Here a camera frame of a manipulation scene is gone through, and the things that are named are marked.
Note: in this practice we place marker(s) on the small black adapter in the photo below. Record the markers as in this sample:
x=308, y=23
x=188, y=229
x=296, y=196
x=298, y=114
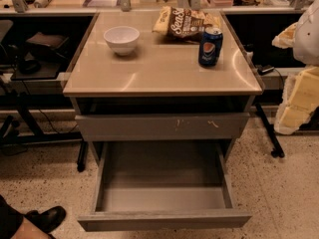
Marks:
x=263, y=70

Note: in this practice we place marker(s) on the black table leg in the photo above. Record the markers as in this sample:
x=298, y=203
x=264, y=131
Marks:
x=277, y=150

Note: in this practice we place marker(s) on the black shoe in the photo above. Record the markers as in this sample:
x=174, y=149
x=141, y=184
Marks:
x=48, y=220

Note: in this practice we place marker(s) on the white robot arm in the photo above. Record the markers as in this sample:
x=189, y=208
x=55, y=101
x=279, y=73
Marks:
x=306, y=37

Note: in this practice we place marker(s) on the blue pepsi can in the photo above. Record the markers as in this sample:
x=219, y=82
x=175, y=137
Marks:
x=210, y=46

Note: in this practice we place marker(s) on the white ceramic bowl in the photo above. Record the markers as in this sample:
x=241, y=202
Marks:
x=122, y=40

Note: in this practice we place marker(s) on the brown sea salt chip bag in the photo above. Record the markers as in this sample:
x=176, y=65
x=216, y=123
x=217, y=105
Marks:
x=184, y=24

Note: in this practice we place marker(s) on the grey drawer cabinet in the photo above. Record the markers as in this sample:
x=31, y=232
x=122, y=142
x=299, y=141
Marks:
x=160, y=76

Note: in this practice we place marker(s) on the person's leg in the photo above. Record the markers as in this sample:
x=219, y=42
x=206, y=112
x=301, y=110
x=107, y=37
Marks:
x=13, y=225

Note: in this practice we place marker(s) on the closed grey top drawer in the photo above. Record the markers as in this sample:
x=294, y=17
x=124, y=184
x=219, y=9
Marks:
x=161, y=127

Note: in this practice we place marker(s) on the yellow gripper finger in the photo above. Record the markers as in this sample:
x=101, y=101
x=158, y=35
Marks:
x=286, y=38
x=300, y=99

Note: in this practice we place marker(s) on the open grey middle drawer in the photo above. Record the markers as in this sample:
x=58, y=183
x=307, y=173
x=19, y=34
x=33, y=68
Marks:
x=153, y=185

